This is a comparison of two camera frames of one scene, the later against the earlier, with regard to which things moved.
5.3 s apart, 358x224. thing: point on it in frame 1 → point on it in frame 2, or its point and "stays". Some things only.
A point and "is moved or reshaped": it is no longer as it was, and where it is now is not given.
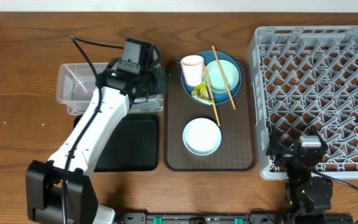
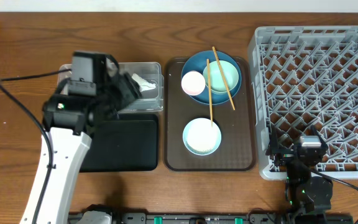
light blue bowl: (202, 136) stays
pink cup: (193, 65) → (193, 83)
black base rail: (250, 218) stays
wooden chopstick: (211, 94) is moved or reshaped
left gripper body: (150, 85) → (115, 98)
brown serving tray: (236, 119) stays
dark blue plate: (219, 97) stays
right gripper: (285, 153) stays
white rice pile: (202, 135) stays
